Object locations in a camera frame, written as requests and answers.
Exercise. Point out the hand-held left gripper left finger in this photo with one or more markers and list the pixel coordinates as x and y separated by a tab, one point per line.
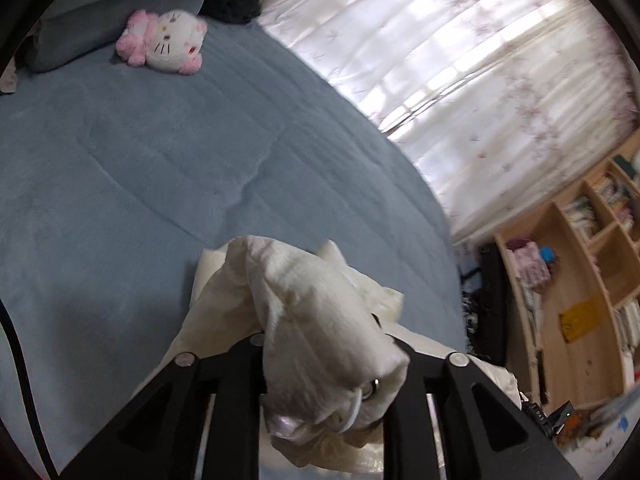
245	360

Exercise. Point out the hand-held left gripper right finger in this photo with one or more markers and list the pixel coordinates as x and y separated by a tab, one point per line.
420	385

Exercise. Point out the white shiny puffer jacket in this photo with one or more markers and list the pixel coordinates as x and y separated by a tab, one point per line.
310	300

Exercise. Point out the white printed cloth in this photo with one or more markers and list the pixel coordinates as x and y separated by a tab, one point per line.
612	427

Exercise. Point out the yellow cloth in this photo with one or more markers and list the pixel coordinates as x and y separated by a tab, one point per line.
580	321

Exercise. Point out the stack of papers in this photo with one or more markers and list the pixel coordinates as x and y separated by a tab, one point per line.
531	310

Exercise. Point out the wooden bookshelf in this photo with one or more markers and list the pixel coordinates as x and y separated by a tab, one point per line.
565	280

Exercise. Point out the stack of pink boxes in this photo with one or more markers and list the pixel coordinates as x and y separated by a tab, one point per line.
530	267

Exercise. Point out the small blue box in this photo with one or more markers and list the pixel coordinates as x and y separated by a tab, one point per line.
548	254

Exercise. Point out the row of books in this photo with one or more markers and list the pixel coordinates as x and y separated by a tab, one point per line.
615	195

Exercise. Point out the white and pink cat plush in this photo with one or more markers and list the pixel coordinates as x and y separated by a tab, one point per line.
170	40

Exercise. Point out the folded blue-grey blanket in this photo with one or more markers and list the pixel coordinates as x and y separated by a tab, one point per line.
100	5

